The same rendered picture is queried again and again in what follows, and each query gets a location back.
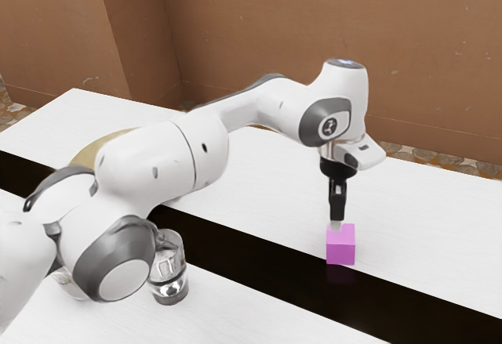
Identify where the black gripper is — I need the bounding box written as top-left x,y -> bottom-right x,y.
318,155 -> 357,232

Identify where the pink cube block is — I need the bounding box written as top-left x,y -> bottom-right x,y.
326,223 -> 357,266

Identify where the clear drinking glass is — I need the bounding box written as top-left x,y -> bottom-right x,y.
146,229 -> 191,306

